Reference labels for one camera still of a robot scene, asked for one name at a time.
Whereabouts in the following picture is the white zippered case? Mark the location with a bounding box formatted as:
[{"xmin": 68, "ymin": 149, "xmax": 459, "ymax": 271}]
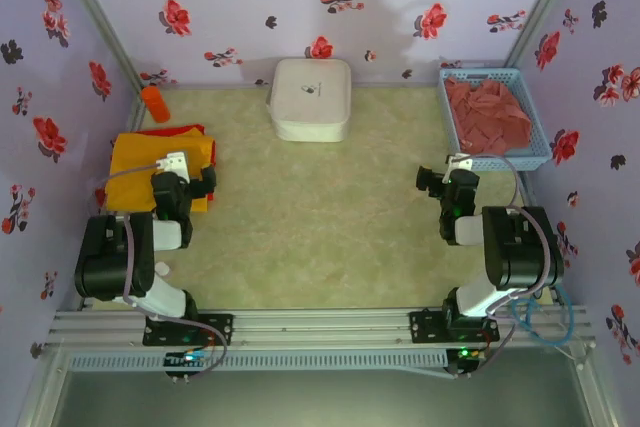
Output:
[{"xmin": 264, "ymin": 57, "xmax": 352, "ymax": 144}]

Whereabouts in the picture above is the aluminium frame post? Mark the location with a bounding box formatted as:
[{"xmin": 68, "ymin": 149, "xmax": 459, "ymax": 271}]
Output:
[
  {"xmin": 45, "ymin": 0, "xmax": 146, "ymax": 96},
  {"xmin": 503, "ymin": 0, "xmax": 587, "ymax": 76}
]

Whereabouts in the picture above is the black controller board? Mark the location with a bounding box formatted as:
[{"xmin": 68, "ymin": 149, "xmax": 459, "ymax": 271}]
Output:
[
  {"xmin": 163, "ymin": 349, "xmax": 217, "ymax": 382},
  {"xmin": 446, "ymin": 345, "xmax": 489, "ymax": 379}
]

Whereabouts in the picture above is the pink t-shirt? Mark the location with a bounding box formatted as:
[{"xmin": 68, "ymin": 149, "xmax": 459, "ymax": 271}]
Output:
[{"xmin": 444, "ymin": 75, "xmax": 534, "ymax": 157}]

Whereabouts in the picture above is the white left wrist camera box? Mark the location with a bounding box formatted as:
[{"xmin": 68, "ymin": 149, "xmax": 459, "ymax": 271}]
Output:
[{"xmin": 152, "ymin": 150, "xmax": 192, "ymax": 181}]

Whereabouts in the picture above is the red t-shirt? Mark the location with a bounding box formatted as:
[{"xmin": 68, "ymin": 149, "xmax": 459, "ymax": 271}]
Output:
[{"xmin": 94, "ymin": 122, "xmax": 221, "ymax": 208}]

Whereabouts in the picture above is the grey right arm cable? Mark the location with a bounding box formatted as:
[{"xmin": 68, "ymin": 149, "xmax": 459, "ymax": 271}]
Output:
[{"xmin": 449, "ymin": 154, "xmax": 557, "ymax": 381}]

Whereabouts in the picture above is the orange plastic bottle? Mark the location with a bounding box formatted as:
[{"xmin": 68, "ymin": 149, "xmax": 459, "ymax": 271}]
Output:
[{"xmin": 139, "ymin": 85, "xmax": 172, "ymax": 124}]

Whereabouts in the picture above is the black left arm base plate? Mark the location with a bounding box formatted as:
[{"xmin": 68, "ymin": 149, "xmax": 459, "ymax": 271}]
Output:
[{"xmin": 142, "ymin": 311, "xmax": 235, "ymax": 347}]

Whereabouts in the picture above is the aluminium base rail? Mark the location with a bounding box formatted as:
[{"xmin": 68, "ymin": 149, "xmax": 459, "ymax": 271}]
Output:
[{"xmin": 47, "ymin": 309, "xmax": 596, "ymax": 348}]

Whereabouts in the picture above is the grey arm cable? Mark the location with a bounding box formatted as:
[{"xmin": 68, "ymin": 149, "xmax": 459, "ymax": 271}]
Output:
[
  {"xmin": 449, "ymin": 154, "xmax": 557, "ymax": 381},
  {"xmin": 87, "ymin": 160, "xmax": 229, "ymax": 379}
]

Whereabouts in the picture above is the blue cable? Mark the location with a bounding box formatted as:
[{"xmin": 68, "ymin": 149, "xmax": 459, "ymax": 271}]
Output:
[{"xmin": 508, "ymin": 284, "xmax": 576, "ymax": 348}]

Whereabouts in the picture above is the yellow t-shirt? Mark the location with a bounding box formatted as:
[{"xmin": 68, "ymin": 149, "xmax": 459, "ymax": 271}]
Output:
[{"xmin": 104, "ymin": 130, "xmax": 217, "ymax": 214}]

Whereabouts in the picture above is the white slotted cable duct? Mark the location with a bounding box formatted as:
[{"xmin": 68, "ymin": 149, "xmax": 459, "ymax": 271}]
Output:
[{"xmin": 67, "ymin": 349, "xmax": 449, "ymax": 373}]

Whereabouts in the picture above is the grey left arm cable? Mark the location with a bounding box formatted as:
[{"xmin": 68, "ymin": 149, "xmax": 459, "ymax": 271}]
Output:
[{"xmin": 87, "ymin": 160, "xmax": 229, "ymax": 379}]

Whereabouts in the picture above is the blue plastic basket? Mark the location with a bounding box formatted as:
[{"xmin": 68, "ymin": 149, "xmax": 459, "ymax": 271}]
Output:
[{"xmin": 438, "ymin": 67, "xmax": 555, "ymax": 172}]

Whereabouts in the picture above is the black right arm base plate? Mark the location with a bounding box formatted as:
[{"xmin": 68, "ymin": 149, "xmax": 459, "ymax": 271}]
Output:
[{"xmin": 408, "ymin": 309, "xmax": 501, "ymax": 346}]

